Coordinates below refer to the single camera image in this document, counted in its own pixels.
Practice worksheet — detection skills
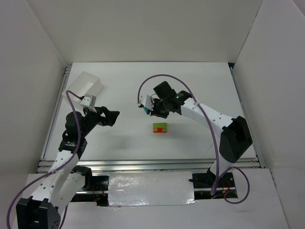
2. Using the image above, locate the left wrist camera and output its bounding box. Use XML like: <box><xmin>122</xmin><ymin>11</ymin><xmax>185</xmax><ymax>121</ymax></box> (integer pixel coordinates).
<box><xmin>80</xmin><ymin>94</ymin><xmax>97</xmax><ymax>113</ymax></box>

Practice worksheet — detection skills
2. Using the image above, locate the white plastic bin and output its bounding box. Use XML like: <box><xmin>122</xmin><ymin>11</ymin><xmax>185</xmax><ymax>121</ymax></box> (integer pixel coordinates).
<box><xmin>61</xmin><ymin>71</ymin><xmax>104</xmax><ymax>102</ymax></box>

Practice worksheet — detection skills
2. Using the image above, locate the red rectangular wood block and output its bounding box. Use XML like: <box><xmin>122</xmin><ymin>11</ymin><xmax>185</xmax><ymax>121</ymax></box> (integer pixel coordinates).
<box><xmin>153</xmin><ymin>127</ymin><xmax>167</xmax><ymax>133</ymax></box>

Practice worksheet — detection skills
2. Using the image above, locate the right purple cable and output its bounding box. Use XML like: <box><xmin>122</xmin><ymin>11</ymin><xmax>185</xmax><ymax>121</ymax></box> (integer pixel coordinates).
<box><xmin>137</xmin><ymin>74</ymin><xmax>249</xmax><ymax>205</ymax></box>

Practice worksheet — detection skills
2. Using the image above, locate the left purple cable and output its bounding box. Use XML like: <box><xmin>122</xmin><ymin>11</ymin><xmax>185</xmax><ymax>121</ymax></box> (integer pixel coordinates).
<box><xmin>6</xmin><ymin>90</ymin><xmax>85</xmax><ymax>229</ymax></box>

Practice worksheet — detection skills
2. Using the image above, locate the shiny white tape sheet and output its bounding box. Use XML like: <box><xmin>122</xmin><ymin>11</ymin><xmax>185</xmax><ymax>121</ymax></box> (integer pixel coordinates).
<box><xmin>108</xmin><ymin>171</ymin><xmax>195</xmax><ymax>207</ymax></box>

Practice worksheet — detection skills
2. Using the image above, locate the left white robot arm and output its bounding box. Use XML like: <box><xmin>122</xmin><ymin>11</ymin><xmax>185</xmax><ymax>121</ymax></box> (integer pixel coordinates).
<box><xmin>16</xmin><ymin>106</ymin><xmax>120</xmax><ymax>229</ymax></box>

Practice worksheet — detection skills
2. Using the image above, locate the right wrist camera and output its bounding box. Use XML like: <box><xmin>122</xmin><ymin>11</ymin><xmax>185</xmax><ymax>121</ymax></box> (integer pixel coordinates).
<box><xmin>138</xmin><ymin>94</ymin><xmax>153</xmax><ymax>112</ymax></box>

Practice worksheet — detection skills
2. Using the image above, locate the teal triangular wood block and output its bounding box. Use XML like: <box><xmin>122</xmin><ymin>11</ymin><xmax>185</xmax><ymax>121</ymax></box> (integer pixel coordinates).
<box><xmin>143</xmin><ymin>107</ymin><xmax>151</xmax><ymax>115</ymax></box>

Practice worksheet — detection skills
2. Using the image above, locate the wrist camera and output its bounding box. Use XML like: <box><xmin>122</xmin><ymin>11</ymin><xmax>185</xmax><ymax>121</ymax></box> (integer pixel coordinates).
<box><xmin>138</xmin><ymin>94</ymin><xmax>153</xmax><ymax>112</ymax></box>
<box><xmin>80</xmin><ymin>94</ymin><xmax>97</xmax><ymax>113</ymax></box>

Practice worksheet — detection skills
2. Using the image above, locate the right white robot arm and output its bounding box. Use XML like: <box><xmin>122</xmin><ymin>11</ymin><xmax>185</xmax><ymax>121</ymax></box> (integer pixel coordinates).
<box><xmin>149</xmin><ymin>81</ymin><xmax>253</xmax><ymax>191</ymax></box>

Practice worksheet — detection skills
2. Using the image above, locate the purple cable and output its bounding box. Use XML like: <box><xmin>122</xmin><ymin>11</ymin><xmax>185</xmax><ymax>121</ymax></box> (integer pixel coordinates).
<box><xmin>137</xmin><ymin>74</ymin><xmax>249</xmax><ymax>205</ymax></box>
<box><xmin>6</xmin><ymin>90</ymin><xmax>85</xmax><ymax>229</ymax></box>

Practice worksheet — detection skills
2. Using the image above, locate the aluminium rail frame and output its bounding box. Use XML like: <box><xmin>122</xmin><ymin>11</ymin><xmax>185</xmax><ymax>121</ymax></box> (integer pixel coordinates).
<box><xmin>35</xmin><ymin>62</ymin><xmax>266</xmax><ymax>173</ymax></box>

